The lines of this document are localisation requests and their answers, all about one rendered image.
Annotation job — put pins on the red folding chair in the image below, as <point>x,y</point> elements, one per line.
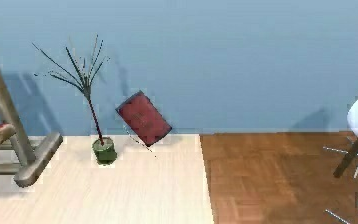
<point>143,118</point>

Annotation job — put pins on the grey metal frame stand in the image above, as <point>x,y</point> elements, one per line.
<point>7,110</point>

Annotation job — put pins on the house plant in green pot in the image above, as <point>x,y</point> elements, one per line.
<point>104,150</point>

